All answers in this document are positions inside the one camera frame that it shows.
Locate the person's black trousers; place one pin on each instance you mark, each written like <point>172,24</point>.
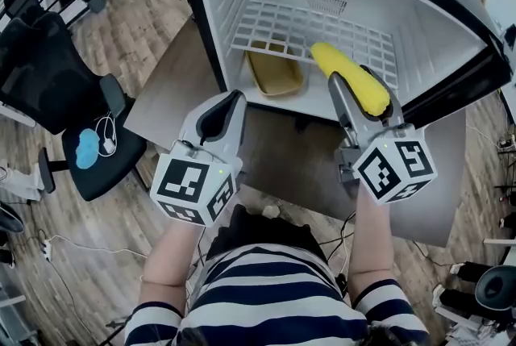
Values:
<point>250,231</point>

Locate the tan plastic tray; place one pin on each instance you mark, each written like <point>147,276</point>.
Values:
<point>278,74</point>

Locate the dark brown wooden desk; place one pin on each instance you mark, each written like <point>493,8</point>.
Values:
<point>290,159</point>

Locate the white power strip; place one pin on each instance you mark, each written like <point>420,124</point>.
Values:
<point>47,249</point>

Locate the person's pale shoe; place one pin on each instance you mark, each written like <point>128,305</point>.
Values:
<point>271,211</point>

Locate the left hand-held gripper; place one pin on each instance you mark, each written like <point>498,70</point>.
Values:
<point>181,179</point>

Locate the blue fluffy cloth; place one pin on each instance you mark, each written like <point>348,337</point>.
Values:
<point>86,148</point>

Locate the yellow corn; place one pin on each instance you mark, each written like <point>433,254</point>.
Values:
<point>354,78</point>

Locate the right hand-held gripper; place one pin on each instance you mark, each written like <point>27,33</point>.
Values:
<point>403,167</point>

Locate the person's right forearm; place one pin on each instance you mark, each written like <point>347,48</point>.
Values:
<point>371,239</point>

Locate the person's left forearm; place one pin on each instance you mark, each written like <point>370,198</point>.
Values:
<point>173,255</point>

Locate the black mesh office chair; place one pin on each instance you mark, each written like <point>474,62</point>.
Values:
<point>40,74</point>

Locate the blue white striped shirt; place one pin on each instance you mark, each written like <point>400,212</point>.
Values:
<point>262,296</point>

